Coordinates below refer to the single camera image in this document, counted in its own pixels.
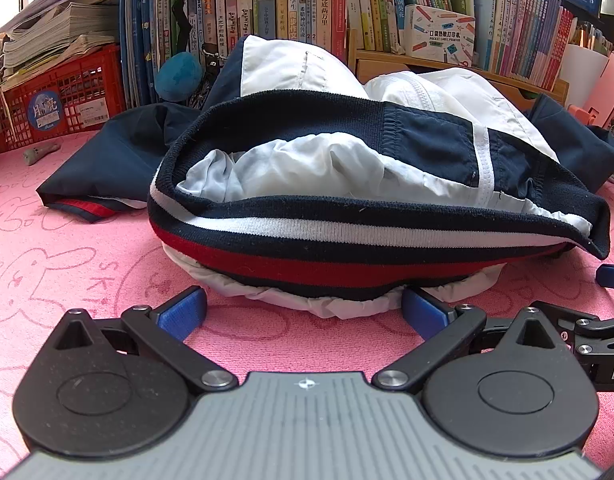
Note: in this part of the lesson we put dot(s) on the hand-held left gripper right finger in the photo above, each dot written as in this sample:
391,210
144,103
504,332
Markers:
424,312

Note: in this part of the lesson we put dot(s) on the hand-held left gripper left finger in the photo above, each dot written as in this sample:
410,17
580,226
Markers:
182,312

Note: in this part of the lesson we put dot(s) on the navy and white jacket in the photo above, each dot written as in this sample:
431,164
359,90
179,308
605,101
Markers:
337,240

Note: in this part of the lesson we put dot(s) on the pink bunny print blanket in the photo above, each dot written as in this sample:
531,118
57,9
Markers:
87,260

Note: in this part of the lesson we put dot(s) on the small grey toy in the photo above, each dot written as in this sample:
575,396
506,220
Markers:
39,154

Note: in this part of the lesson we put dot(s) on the blue plush ball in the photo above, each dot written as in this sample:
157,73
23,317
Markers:
179,77

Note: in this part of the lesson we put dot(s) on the red plastic crate with sticker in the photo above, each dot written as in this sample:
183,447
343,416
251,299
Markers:
72,95

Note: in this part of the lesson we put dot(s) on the wooden drawer organizer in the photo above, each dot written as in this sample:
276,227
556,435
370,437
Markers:
387,65

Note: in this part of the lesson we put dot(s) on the row of slim schoolbooks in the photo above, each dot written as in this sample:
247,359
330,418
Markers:
517,25

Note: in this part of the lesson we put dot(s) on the white printed cardboard box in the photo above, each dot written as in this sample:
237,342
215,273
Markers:
437,35

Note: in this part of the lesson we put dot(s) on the stack of paper booklets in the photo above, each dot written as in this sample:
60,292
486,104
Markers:
57,25

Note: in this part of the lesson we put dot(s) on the row of tall children's books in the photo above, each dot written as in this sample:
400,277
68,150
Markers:
267,10

